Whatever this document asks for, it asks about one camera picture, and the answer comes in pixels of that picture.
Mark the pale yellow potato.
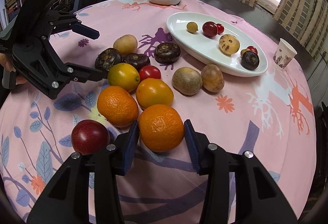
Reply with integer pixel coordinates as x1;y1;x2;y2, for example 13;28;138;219
113;34;138;55

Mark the tan speckled round fruit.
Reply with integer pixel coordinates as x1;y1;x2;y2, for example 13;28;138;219
219;34;240;56

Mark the printed paper cup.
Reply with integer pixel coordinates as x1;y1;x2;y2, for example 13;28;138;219
273;38;298;71

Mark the dark red plum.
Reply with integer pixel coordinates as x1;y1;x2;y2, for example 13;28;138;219
202;21;218;38
71;119;110;156

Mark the white oval plate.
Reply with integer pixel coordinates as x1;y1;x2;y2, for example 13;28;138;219
166;12;268;78

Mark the green-yellow citrus fruit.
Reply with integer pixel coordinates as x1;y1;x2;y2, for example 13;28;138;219
107;63;140;93

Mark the orange mandarin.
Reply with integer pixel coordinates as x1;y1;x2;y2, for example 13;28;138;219
138;104;185;153
97;86;139;128

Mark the tan passion fruit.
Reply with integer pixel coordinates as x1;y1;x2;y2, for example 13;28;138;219
172;67;203;96
200;64;225;93

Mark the orange-yellow citrus fruit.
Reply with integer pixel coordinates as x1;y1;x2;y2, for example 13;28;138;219
136;78;174;110

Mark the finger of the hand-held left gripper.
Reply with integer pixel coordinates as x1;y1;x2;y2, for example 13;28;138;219
63;63;110;83
47;11;100;40

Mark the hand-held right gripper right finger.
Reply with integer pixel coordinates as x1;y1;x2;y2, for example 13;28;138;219
183;119;299;224

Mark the pink printed tablecloth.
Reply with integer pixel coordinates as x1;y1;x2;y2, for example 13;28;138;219
0;0;317;224

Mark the person's left hand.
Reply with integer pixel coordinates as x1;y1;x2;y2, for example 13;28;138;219
0;53;28;85

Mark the dark purple water chestnut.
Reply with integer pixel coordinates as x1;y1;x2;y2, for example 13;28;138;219
154;42;180;63
123;53;151;71
95;48;122;72
241;51;260;71

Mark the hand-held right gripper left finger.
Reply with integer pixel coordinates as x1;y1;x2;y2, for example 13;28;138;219
27;120;140;224

